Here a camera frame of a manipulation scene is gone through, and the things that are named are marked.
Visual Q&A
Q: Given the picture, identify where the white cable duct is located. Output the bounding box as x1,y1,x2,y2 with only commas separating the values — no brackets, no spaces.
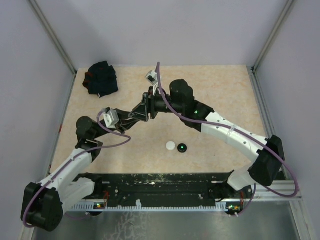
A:
68,201,240,212

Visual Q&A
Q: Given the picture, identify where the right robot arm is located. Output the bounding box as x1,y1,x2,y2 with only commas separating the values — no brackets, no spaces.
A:
129,79,285,198

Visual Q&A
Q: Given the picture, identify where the aluminium frame post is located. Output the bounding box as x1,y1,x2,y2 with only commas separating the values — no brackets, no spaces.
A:
251,0,297,74
26,0,78,75

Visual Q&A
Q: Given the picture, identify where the left aluminium frame post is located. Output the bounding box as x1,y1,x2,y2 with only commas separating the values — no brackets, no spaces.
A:
26,0,78,75

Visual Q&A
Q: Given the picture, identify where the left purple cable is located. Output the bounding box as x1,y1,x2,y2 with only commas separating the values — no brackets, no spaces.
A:
21,111,131,228

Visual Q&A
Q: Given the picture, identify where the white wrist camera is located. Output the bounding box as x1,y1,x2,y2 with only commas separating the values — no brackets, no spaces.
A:
102,107,120,129
145,70,159,95

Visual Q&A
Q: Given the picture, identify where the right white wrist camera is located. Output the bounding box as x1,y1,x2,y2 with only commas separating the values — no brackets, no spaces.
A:
145,70,159,95

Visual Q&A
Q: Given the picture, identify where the white charging case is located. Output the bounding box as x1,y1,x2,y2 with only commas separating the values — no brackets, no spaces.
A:
165,141,176,151

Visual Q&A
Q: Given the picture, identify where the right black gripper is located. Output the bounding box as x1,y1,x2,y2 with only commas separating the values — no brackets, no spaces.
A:
128,86,184,123

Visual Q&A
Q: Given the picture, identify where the black round charging case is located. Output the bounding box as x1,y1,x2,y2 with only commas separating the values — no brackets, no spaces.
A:
177,143,188,153

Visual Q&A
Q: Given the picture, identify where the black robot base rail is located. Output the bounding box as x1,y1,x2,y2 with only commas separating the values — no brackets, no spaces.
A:
78,173,253,207

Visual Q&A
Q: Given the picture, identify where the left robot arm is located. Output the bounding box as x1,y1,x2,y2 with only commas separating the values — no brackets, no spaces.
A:
21,108,138,232

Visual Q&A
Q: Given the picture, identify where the right aluminium frame post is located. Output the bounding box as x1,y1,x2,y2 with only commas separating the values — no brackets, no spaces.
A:
251,0,297,74

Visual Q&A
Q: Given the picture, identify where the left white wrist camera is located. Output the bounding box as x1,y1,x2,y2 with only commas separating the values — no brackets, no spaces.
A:
102,107,120,129

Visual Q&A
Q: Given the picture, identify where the dark crumpled cloth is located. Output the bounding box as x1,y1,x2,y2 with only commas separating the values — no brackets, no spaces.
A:
82,61,119,98

